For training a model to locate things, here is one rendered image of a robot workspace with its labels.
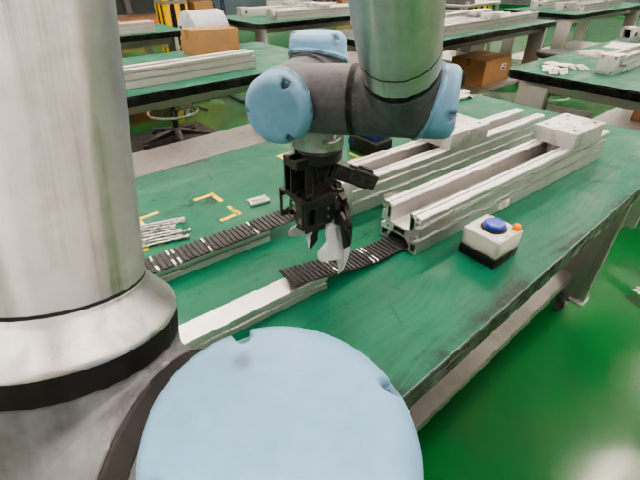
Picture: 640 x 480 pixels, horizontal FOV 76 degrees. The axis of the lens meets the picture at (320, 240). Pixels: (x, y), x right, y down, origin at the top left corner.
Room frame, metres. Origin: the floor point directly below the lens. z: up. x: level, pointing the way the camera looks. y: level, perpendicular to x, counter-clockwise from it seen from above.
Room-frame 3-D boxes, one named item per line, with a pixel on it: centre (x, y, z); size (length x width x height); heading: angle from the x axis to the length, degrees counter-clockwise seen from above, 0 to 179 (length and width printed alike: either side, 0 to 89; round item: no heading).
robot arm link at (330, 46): (0.57, 0.00, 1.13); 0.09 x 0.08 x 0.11; 162
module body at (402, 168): (1.09, -0.36, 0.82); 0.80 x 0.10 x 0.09; 127
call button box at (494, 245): (0.67, -0.33, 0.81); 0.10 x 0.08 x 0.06; 37
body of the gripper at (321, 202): (0.57, 0.01, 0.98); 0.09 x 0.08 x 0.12; 127
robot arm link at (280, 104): (0.47, 0.02, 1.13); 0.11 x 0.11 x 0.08; 72
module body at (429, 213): (0.94, -0.48, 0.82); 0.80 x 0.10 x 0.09; 127
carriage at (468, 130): (1.09, -0.36, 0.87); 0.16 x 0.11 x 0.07; 127
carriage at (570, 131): (1.09, -0.68, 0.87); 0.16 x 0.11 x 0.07; 127
